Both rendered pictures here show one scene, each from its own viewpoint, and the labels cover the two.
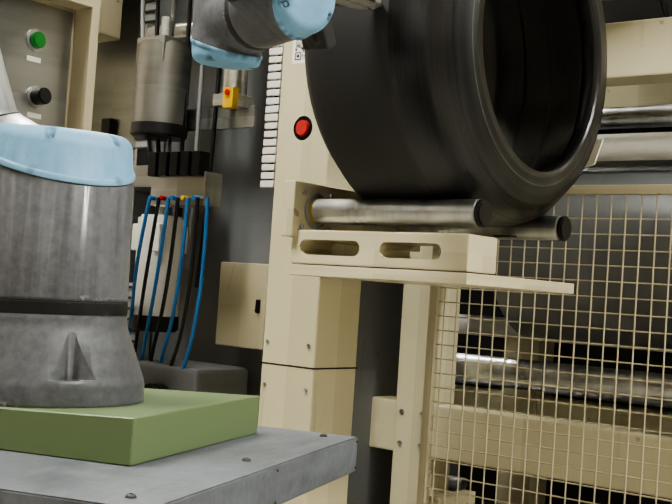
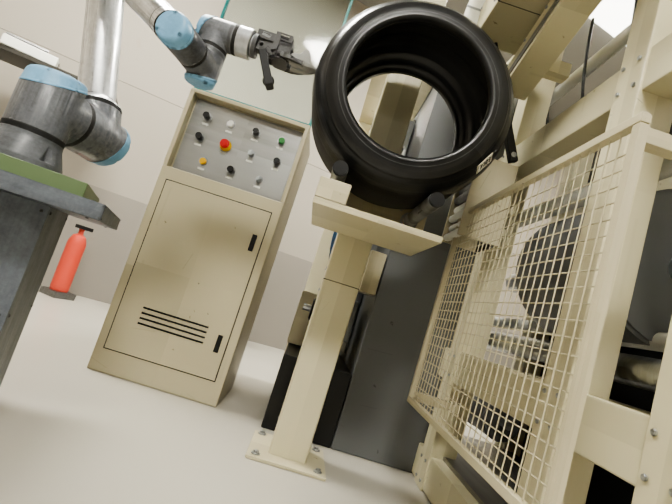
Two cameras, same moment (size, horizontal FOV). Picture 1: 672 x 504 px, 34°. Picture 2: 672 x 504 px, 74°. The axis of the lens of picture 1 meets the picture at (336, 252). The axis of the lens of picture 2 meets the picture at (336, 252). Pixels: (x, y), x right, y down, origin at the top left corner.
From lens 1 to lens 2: 1.57 m
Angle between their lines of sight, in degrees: 50
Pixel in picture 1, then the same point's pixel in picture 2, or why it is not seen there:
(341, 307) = (352, 253)
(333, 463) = (63, 199)
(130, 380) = (12, 149)
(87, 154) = (31, 70)
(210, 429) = (27, 173)
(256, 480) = not seen: outside the picture
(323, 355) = (332, 273)
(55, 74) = (288, 155)
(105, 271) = (22, 110)
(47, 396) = not seen: outside the picture
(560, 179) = (428, 165)
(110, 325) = (18, 130)
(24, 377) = not seen: outside the picture
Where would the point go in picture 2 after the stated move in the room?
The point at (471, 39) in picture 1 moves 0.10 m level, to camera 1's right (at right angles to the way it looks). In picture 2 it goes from (337, 72) to (362, 64)
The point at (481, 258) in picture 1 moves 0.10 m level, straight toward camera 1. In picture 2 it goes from (331, 191) to (300, 176)
